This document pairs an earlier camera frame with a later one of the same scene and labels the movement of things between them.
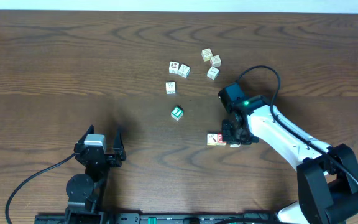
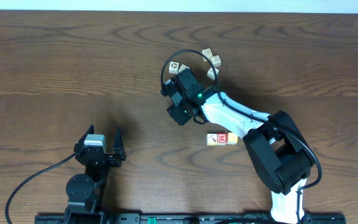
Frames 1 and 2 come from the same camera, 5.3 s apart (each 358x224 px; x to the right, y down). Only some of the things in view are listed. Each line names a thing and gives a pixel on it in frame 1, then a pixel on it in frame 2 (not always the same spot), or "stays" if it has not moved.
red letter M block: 220,142 stays
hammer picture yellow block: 212,139 stays
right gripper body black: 232,135 -> 181,113
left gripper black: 111,157 stays
